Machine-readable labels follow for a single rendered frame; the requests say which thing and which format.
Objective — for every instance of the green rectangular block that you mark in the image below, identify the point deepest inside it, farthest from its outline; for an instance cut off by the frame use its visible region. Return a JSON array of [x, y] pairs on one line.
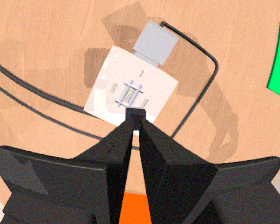
[[274, 79]]

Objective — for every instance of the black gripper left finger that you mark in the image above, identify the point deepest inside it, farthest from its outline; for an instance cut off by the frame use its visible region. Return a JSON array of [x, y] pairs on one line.
[[94, 181]]

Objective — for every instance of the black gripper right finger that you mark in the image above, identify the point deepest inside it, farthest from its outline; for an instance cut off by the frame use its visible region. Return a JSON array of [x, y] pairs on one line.
[[179, 184]]

